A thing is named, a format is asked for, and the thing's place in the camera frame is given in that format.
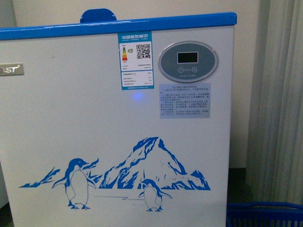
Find glass sliding lid blue handle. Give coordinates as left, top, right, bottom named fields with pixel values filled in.
left=80, top=8, right=117, bottom=23

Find grey instruction sticker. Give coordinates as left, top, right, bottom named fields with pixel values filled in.
left=159, top=83, right=211, bottom=119

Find white chest freezer blue rim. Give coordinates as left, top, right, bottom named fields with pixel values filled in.
left=0, top=12, right=237, bottom=227

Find oval grey control panel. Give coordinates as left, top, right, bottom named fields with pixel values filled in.
left=158, top=41, right=219, bottom=83

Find blue energy label sticker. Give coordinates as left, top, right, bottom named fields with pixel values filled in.
left=117, top=31, right=154, bottom=90

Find blue plastic shopping basket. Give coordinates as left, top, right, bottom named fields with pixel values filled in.
left=226, top=201, right=303, bottom=227

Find white vertical blinds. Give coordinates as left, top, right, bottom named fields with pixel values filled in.
left=246, top=0, right=303, bottom=204

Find silver brand badge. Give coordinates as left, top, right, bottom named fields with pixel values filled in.
left=0, top=63, right=24, bottom=76

